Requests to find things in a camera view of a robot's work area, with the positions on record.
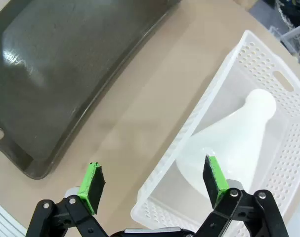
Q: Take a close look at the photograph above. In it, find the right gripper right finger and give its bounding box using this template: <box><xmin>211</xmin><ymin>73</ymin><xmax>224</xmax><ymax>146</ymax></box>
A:
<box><xmin>194</xmin><ymin>154</ymin><xmax>289</xmax><ymax>237</ymax></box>

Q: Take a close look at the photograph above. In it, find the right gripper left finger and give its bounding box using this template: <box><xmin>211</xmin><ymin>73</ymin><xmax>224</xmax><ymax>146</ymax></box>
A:
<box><xmin>26</xmin><ymin>161</ymin><xmax>108</xmax><ymax>237</ymax></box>

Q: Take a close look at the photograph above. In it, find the white plastic conical flask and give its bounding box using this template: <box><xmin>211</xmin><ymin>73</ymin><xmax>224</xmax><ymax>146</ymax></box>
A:
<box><xmin>174</xmin><ymin>88</ymin><xmax>277</xmax><ymax>199</ymax></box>

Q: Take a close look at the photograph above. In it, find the white ribbed panel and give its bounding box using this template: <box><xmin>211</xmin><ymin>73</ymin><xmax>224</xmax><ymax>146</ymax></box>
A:
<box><xmin>0</xmin><ymin>196</ymin><xmax>28</xmax><ymax>237</ymax></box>

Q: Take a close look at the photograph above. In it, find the dark brown plastic tray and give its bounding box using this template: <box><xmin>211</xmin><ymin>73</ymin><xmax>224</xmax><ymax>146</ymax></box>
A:
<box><xmin>0</xmin><ymin>0</ymin><xmax>184</xmax><ymax>181</ymax></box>

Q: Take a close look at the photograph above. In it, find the white perforated plastic basket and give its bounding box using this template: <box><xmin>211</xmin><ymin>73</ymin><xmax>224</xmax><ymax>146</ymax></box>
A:
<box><xmin>130</xmin><ymin>29</ymin><xmax>300</xmax><ymax>237</ymax></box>

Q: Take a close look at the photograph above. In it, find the clear plastic storage box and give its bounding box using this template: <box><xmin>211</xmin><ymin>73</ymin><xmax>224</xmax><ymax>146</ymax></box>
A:
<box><xmin>269</xmin><ymin>24</ymin><xmax>300</xmax><ymax>56</ymax></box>

